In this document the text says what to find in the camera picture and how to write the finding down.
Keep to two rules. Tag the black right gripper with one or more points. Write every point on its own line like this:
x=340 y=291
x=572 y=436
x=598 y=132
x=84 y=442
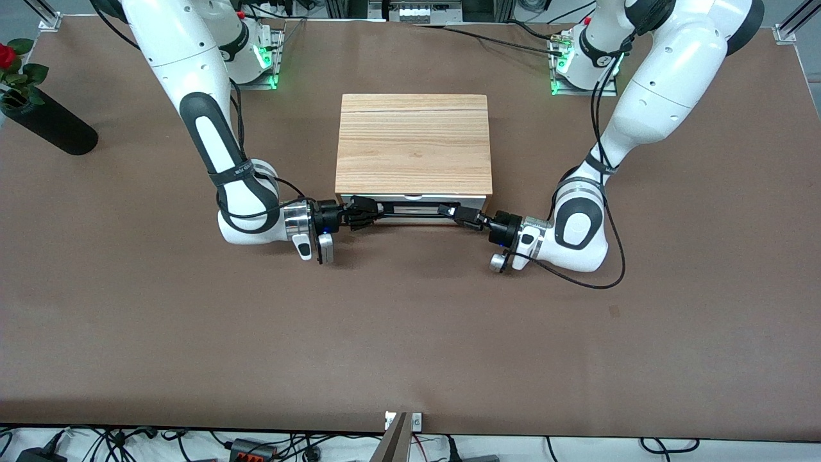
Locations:
x=328 y=216

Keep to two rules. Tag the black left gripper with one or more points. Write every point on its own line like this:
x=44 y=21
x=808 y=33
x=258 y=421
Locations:
x=502 y=229

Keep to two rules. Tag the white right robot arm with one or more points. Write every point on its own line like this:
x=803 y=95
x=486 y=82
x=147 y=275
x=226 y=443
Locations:
x=192 y=64

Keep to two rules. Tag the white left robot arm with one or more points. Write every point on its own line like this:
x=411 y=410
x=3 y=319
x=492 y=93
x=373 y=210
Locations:
x=660 y=96

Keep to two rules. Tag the light wooden drawer cabinet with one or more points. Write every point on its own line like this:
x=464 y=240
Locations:
x=414 y=144

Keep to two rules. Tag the white power strip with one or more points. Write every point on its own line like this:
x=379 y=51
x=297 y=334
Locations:
x=417 y=13

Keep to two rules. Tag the wooden strip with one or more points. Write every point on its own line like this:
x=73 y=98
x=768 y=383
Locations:
x=394 y=444

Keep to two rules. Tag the red and black connector block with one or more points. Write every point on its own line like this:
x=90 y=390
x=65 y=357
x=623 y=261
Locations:
x=253 y=451

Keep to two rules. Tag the black cylindrical vase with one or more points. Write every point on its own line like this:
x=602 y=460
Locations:
x=58 y=131

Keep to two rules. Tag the black power adapter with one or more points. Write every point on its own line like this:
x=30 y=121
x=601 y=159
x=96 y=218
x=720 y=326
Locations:
x=42 y=457

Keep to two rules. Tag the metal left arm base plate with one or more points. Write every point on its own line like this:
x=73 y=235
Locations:
x=564 y=92

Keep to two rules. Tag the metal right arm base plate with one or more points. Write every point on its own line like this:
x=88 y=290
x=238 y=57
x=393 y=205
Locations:
x=275 y=58

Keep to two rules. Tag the aluminium frame rack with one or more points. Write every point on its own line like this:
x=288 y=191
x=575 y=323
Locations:
x=333 y=8

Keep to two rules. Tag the small metal edge bracket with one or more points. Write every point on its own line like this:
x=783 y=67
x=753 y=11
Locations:
x=415 y=421

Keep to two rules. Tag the metal corner bracket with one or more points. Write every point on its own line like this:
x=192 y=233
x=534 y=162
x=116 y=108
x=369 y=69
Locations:
x=50 y=21
x=786 y=32

